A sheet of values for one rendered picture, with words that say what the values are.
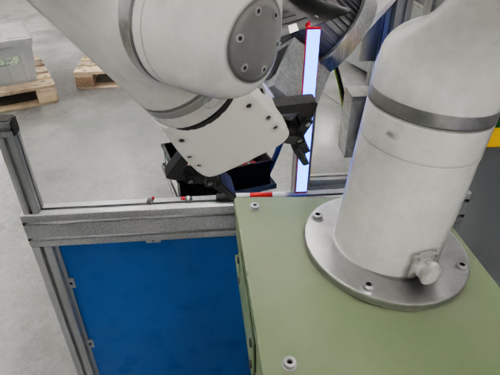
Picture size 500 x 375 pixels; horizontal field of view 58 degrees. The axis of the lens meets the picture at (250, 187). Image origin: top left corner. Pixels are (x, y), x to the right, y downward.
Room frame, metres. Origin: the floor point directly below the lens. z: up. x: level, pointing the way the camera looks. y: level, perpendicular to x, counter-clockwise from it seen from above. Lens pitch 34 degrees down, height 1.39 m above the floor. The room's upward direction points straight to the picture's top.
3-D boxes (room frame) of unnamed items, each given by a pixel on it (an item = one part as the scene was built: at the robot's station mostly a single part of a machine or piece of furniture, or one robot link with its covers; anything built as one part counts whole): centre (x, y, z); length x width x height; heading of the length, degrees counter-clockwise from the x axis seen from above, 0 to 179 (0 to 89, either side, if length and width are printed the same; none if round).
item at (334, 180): (1.26, -0.28, 0.56); 0.19 x 0.04 x 0.04; 95
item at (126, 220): (0.74, -0.01, 0.82); 0.90 x 0.04 x 0.08; 95
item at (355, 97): (1.36, -0.39, 0.73); 0.15 x 0.09 x 0.22; 95
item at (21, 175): (0.70, 0.42, 0.96); 0.03 x 0.03 x 0.20; 5
